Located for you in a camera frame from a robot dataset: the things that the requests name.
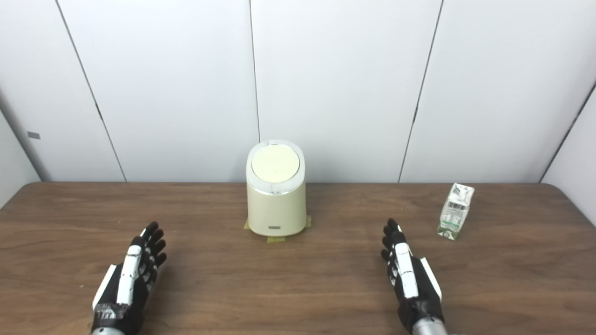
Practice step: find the small grey wall sticker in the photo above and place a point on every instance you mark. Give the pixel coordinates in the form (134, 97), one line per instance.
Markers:
(33, 135)

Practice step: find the white green milk carton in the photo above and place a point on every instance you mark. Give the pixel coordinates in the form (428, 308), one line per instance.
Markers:
(455, 211)

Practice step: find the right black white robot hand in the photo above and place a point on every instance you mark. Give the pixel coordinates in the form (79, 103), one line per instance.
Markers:
(409, 279)

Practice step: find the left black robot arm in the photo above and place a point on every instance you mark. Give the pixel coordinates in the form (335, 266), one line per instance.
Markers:
(106, 331)

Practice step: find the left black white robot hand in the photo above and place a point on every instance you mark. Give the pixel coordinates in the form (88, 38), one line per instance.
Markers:
(128, 274)

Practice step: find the cream round bin lid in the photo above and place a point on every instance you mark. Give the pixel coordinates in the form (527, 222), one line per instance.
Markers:
(275, 164)

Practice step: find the cream-colored bin body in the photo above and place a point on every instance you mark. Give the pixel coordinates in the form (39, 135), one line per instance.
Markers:
(277, 209)

